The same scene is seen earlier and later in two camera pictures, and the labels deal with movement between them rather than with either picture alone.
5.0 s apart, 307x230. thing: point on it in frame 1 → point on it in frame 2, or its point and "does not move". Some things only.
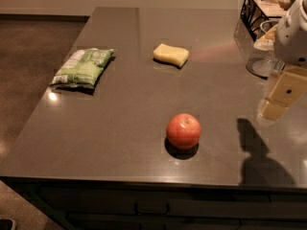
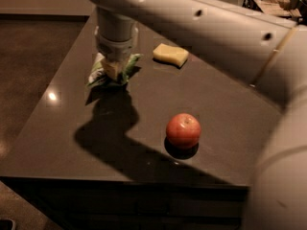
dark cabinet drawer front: [106, 205] does not move
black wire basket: [262, 8] does not move
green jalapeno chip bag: [82, 68] → [99, 75]
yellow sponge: [173, 55] does not move
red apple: [183, 130] does not move
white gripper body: [293, 40] → [115, 48]
